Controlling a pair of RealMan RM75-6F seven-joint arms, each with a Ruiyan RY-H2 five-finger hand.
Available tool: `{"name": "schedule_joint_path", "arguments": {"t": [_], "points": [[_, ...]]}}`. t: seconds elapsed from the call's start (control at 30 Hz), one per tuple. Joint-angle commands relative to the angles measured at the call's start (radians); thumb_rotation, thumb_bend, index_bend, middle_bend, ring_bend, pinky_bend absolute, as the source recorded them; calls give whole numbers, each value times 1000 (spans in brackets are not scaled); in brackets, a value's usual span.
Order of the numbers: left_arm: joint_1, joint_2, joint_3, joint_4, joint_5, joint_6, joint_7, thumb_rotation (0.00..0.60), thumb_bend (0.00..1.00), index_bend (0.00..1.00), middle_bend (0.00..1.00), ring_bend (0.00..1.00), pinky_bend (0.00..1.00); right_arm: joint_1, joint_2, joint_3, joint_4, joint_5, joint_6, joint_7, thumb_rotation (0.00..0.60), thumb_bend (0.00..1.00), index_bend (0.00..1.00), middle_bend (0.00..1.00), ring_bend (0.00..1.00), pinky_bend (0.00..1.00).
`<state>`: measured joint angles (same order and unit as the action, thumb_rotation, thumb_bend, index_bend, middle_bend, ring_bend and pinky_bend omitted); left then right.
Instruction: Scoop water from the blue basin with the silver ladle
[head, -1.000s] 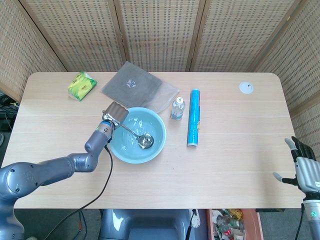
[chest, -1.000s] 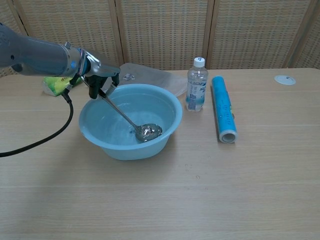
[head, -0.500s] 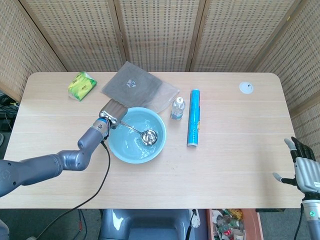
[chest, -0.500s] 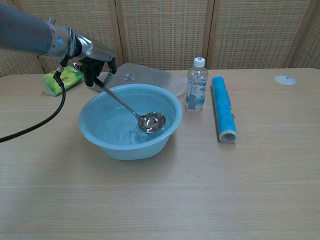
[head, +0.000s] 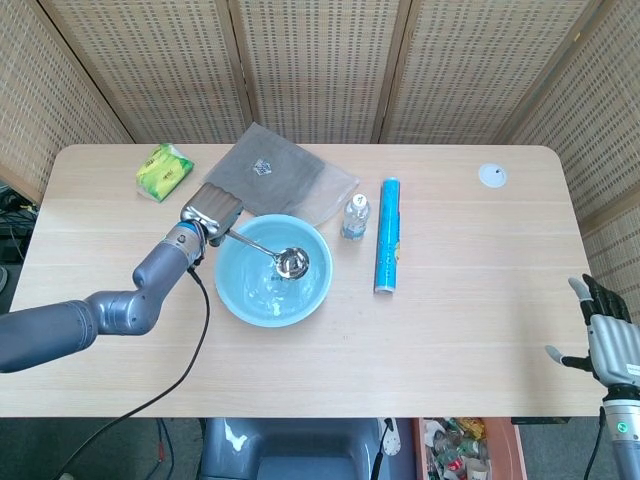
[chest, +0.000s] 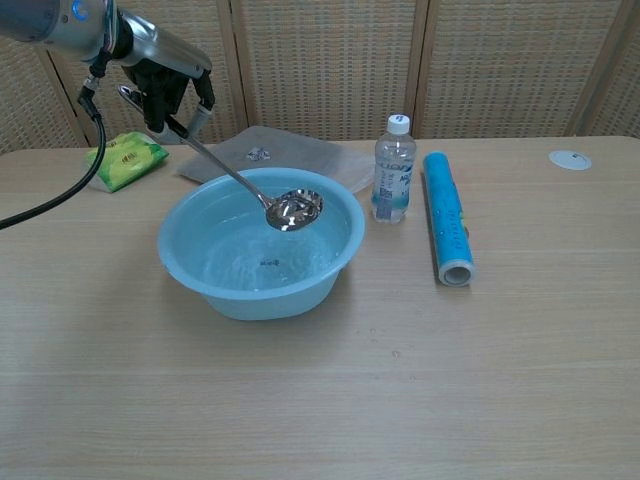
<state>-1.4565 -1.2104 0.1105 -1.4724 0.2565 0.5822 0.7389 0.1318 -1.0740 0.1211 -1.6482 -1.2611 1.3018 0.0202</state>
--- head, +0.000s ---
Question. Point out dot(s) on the pink bin with trash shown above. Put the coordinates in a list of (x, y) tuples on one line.
[(465, 450)]

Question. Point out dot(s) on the clear bag with grey cloth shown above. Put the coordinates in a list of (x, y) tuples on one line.
[(285, 175)]

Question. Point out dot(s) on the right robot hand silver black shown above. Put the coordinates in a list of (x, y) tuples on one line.
[(612, 335)]

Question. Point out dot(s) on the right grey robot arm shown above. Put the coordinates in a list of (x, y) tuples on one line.
[(625, 430)]

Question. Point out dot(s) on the green tissue pack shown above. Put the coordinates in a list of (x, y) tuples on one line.
[(164, 174)]

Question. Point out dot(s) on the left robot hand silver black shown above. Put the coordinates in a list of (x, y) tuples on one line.
[(212, 210)]

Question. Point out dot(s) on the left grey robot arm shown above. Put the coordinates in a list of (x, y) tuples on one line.
[(115, 312)]

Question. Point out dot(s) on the black table frame bar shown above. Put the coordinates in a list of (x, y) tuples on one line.
[(540, 421)]

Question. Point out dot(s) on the clear water bottle white cap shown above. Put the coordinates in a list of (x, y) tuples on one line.
[(355, 220)]

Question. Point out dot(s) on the woven rattan folding screen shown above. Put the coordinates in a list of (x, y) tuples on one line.
[(320, 65)]

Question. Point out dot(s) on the grey robot base body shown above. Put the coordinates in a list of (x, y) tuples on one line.
[(300, 450)]

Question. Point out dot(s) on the white round table grommet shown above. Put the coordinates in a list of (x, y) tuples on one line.
[(492, 175)]

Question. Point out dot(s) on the light blue plastic basin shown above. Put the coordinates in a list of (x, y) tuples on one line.
[(260, 305)]

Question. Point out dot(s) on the blue cling film roll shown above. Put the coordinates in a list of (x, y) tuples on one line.
[(388, 235)]

